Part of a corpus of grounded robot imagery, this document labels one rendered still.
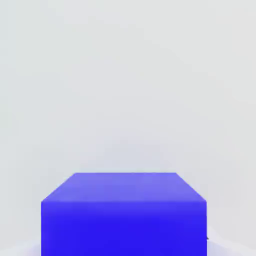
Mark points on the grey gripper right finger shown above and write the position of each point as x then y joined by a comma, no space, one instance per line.
214,246

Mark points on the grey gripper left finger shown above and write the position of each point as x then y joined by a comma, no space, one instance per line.
35,251

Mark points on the small blue cube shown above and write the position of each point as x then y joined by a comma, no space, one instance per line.
124,224

